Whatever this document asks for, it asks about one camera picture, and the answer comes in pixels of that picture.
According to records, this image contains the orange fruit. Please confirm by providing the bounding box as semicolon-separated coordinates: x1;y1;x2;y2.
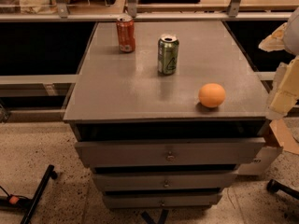
198;83;226;108

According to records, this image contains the green soda can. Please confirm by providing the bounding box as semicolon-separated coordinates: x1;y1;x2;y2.
158;34;179;76

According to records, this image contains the orange clip on cable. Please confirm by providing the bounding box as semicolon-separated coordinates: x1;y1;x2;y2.
8;196;19;204

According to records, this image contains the black chair caster leg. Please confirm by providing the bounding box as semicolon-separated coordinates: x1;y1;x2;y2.
266;179;299;200

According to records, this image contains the black stand leg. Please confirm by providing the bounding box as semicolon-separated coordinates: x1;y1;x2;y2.
20;164;58;224

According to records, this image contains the middle grey drawer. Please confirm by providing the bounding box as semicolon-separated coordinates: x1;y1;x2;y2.
93;171;236;192

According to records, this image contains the cardboard box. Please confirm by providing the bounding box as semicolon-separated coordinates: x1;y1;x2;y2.
237;119;299;176

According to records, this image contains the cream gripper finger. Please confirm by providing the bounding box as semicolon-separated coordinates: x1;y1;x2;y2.
266;56;299;119
258;22;287;52

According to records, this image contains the top grey drawer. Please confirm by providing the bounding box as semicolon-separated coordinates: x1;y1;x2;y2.
75;137;265;167

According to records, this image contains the bottom grey drawer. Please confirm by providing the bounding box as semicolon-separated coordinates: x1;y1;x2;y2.
103;193;222;209

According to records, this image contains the grey drawer cabinet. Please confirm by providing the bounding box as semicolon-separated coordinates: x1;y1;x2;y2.
64;21;267;197

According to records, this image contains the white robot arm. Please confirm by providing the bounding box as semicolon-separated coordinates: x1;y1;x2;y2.
259;8;299;120

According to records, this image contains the metal shelf rail frame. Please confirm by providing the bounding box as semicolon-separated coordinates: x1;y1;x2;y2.
0;0;299;21

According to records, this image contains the grey drawer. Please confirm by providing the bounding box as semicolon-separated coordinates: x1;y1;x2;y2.
93;171;236;192
103;193;222;209
75;137;265;167

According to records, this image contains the red coke can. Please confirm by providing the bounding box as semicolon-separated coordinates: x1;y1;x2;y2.
116;14;135;52

